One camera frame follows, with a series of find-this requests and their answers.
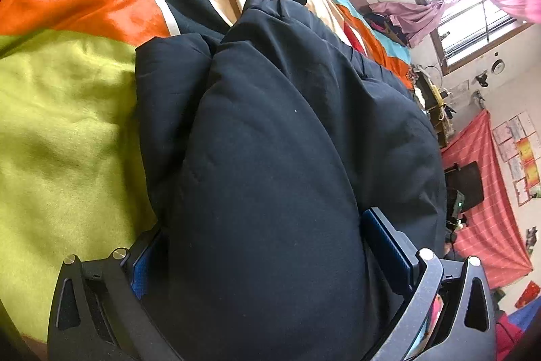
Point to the black puffer jacket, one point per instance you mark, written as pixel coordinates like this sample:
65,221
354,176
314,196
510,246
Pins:
274,153

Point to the cluster of wall papers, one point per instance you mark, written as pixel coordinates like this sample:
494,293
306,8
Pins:
522,158

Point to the black square panel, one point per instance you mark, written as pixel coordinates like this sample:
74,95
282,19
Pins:
467,181

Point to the colourful patchwork blanket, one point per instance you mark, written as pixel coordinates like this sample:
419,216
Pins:
63,132

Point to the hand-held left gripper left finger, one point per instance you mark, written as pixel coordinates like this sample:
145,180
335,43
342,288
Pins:
141,280

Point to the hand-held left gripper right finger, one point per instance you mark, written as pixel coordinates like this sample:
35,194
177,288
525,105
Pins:
389,247

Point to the pink curtain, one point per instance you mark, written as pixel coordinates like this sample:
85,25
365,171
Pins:
405,16

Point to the black wall fixture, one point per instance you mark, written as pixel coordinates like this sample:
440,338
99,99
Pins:
482,80

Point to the red garment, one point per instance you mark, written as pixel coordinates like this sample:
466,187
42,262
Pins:
509,337

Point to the small wall photo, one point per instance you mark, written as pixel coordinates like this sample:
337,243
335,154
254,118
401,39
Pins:
532,239

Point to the dark clothes pile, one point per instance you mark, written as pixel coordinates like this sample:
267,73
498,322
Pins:
382,29

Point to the red striped cloth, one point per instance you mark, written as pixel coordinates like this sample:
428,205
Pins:
486,225

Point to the blue cloth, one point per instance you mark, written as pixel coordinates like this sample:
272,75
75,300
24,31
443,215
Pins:
522,316

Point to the red packet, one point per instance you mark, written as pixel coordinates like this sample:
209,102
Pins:
528,294

